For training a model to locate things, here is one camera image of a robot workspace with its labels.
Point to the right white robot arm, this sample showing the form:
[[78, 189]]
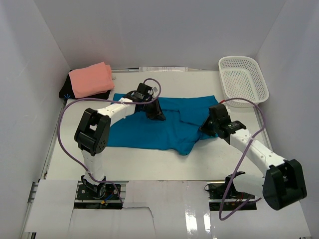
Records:
[[282, 182]]

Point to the white paper label strip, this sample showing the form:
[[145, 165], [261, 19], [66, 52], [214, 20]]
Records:
[[163, 69]]

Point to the folded pink t shirt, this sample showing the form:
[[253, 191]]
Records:
[[95, 78]]

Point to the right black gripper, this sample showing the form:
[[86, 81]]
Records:
[[204, 127]]

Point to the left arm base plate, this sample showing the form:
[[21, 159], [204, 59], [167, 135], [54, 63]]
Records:
[[106, 199]]

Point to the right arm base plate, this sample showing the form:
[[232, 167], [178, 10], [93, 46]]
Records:
[[233, 198]]

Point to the white cardboard front cover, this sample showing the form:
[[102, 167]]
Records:
[[156, 210]]

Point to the blue t shirt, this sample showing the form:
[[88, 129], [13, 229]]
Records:
[[180, 131]]

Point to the white plastic basket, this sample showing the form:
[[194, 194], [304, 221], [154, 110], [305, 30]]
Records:
[[241, 80]]

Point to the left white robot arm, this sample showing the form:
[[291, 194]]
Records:
[[93, 132]]

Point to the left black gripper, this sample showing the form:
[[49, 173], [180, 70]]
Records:
[[157, 113]]

